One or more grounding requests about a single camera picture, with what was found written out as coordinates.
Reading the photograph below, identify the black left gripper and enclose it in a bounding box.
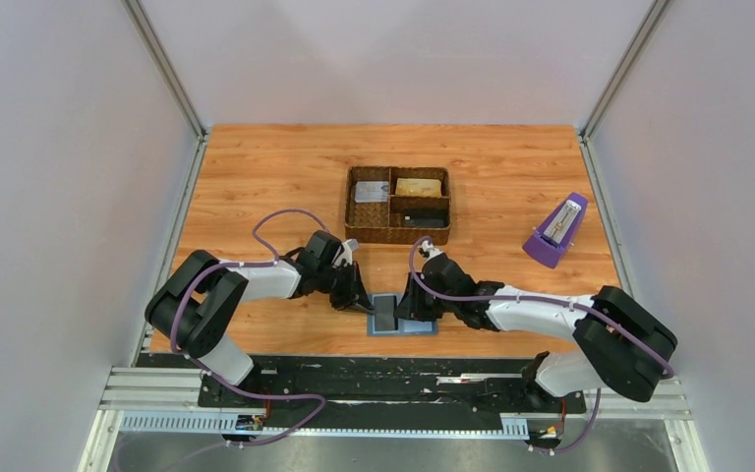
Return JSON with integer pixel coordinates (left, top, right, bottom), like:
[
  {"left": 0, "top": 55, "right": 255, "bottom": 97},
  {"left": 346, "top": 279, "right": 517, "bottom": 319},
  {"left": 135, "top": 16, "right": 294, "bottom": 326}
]
[{"left": 316, "top": 261, "right": 377, "bottom": 316}]

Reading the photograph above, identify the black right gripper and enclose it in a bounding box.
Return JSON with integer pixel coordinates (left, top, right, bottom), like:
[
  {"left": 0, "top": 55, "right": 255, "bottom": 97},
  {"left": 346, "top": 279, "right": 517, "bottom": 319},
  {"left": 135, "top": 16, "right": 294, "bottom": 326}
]
[{"left": 394, "top": 273, "right": 458, "bottom": 324}]

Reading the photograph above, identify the teal leather card holder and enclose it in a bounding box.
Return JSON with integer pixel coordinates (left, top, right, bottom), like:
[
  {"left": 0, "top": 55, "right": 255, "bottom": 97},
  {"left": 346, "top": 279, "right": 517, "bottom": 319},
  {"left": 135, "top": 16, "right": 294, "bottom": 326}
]
[{"left": 367, "top": 293, "right": 437, "bottom": 337}]

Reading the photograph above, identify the black VIP card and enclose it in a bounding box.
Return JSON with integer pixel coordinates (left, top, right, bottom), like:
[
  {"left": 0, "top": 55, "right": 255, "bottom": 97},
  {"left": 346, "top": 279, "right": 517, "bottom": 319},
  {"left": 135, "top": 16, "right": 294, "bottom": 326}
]
[
  {"left": 373, "top": 294, "right": 398, "bottom": 333},
  {"left": 401, "top": 208, "right": 449, "bottom": 229}
]

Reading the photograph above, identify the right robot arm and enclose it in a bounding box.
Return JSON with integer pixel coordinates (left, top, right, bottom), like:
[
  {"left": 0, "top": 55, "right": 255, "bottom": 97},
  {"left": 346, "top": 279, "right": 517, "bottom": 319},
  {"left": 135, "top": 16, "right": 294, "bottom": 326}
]
[{"left": 395, "top": 247, "right": 678, "bottom": 411}]

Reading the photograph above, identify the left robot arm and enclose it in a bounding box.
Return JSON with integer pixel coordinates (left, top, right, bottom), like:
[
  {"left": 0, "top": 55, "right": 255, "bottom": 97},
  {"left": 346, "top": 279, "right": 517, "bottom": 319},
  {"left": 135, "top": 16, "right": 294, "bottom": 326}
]
[{"left": 145, "top": 230, "right": 374, "bottom": 406}]

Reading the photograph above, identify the silver card in basket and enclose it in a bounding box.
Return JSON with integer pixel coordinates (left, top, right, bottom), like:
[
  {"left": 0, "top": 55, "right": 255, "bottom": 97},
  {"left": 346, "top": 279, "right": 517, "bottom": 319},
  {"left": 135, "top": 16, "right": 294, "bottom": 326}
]
[{"left": 354, "top": 180, "right": 390, "bottom": 204}]

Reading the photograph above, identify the gold card in basket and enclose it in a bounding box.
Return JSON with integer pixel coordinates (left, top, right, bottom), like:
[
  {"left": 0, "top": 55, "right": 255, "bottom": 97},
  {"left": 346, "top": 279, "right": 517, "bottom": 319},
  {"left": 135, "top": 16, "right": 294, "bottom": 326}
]
[{"left": 394, "top": 177, "right": 443, "bottom": 198}]

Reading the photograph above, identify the brown woven divided basket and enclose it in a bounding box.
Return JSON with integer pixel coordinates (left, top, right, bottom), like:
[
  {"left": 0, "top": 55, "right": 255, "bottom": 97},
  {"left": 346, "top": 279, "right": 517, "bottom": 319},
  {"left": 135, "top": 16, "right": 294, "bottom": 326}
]
[{"left": 343, "top": 166, "right": 451, "bottom": 245}]

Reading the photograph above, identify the purple metronome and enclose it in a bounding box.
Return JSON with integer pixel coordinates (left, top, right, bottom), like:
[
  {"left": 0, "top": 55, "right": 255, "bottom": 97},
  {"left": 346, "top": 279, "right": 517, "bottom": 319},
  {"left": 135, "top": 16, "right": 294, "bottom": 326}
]
[{"left": 522, "top": 193, "right": 589, "bottom": 269}]

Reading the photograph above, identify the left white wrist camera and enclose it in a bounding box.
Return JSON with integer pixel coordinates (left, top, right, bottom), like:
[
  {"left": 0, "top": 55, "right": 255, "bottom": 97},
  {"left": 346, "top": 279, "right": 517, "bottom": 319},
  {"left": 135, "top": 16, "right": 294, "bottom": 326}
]
[{"left": 334, "top": 239, "right": 360, "bottom": 266}]

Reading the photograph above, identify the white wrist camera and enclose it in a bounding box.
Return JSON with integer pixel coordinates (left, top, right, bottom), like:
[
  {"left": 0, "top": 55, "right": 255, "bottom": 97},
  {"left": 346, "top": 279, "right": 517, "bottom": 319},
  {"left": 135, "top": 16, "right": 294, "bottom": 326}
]
[
  {"left": 334, "top": 239, "right": 360, "bottom": 266},
  {"left": 418, "top": 240, "right": 443, "bottom": 261}
]

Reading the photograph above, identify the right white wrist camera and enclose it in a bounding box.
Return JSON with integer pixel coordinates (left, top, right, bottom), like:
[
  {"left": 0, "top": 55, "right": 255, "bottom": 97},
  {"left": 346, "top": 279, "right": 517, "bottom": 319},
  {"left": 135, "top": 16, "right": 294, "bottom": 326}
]
[{"left": 418, "top": 240, "right": 443, "bottom": 261}]

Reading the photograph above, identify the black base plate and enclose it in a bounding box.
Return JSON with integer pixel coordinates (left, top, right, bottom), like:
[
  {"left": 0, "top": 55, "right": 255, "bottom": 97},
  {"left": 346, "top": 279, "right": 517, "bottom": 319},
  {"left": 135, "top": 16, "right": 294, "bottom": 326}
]
[{"left": 136, "top": 353, "right": 589, "bottom": 433}]

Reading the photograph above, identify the white slotted cable duct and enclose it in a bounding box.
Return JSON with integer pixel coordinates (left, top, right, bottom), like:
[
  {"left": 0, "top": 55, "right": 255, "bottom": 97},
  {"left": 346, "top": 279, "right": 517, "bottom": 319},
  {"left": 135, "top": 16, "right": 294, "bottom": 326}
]
[{"left": 119, "top": 411, "right": 530, "bottom": 440}]

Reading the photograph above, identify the aluminium frame rail left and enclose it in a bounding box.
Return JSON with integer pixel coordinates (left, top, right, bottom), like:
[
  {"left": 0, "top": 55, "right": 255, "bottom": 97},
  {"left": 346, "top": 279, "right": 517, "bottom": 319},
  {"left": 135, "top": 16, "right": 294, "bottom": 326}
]
[{"left": 78, "top": 0, "right": 208, "bottom": 471}]

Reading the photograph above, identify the aluminium frame rail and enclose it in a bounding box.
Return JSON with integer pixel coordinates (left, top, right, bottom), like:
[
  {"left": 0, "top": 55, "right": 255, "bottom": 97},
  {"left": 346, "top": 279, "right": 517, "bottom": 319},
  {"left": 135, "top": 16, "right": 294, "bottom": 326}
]
[
  {"left": 579, "top": 1, "right": 710, "bottom": 471},
  {"left": 78, "top": 0, "right": 208, "bottom": 471}
]

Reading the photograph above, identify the aluminium frame rail right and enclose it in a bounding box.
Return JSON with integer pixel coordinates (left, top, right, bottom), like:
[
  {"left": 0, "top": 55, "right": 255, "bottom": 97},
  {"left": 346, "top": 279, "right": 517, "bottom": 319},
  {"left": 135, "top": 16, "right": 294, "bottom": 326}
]
[{"left": 579, "top": 1, "right": 710, "bottom": 471}]

